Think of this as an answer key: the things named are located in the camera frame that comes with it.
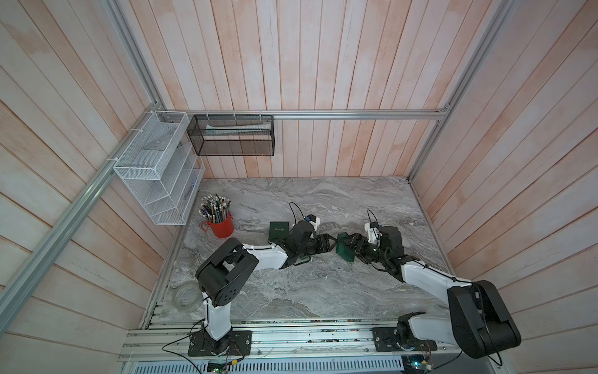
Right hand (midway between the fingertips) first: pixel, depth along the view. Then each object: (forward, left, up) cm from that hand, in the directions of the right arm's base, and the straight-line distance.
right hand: (344, 242), depth 88 cm
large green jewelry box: (+8, +27, -4) cm, 28 cm away
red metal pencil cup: (+8, +51, -4) cm, 52 cm away
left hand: (-1, +5, -1) cm, 5 cm away
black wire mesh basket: (+44, +49, +19) cm, 68 cm away
